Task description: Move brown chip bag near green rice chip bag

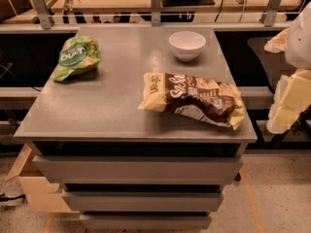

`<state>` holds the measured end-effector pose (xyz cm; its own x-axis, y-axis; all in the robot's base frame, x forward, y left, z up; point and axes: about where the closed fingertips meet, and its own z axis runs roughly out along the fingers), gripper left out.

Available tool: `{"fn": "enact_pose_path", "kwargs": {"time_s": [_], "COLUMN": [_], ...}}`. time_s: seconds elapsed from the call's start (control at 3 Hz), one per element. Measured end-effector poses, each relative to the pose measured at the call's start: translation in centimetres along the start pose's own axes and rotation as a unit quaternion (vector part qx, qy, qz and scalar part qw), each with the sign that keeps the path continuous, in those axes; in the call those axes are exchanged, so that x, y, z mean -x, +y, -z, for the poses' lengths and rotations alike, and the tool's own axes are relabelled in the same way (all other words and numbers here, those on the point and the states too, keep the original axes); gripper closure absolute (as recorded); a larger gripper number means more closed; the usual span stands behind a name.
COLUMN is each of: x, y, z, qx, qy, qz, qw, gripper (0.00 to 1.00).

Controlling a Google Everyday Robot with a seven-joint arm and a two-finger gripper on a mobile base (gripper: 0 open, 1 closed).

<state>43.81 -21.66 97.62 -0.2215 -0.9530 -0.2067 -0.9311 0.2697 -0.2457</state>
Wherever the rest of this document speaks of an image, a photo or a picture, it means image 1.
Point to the left metal bracket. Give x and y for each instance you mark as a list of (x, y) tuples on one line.
[(44, 16)]

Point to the white bowl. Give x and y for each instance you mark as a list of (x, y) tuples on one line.
[(186, 45)]

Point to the middle metal bracket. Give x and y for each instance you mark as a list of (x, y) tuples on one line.
[(155, 12)]

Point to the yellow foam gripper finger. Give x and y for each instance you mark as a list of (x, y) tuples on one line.
[(292, 97)]

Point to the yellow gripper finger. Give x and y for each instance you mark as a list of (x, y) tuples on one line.
[(277, 43)]

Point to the black chair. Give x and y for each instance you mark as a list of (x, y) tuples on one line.
[(274, 66)]

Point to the brown chip bag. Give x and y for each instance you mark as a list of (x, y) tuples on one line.
[(202, 99)]

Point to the wooden box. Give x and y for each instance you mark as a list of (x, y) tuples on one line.
[(41, 195)]

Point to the green rice chip bag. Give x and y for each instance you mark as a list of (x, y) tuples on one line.
[(78, 55)]

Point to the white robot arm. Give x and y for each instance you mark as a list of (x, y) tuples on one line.
[(298, 42)]

